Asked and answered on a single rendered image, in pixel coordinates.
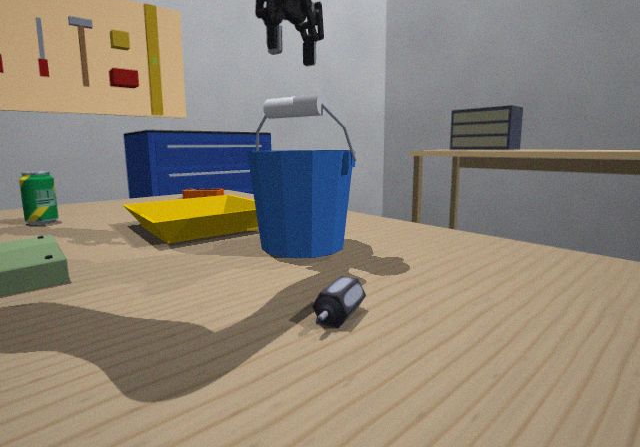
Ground green drink can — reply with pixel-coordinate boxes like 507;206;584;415
19;171;58;225

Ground yellow square tray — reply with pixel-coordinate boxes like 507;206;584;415
123;195;259;244

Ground orange digital multimeter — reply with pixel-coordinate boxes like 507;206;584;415
182;188;224;199

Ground blue bucket with wire handle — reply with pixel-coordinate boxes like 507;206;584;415
247;94;357;258

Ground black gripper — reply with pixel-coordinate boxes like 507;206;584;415
255;0;324;66

